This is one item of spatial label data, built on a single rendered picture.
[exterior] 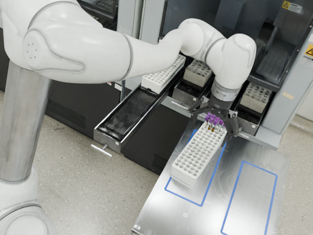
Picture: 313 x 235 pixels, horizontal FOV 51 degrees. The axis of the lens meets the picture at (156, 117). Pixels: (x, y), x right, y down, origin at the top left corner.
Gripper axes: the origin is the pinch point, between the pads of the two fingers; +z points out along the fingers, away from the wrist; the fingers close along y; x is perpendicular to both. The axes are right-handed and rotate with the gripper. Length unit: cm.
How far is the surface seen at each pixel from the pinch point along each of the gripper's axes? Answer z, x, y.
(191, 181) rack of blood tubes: 6.8, -17.9, 3.9
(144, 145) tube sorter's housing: 64, 30, -39
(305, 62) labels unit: -21, 42, 19
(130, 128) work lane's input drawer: 11.7, -7.0, -30.0
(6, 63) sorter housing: 54, 23, -149
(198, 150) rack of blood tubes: 6.2, -4.2, -0.3
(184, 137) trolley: 11.2, 2.7, -9.2
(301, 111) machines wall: 79, 154, 37
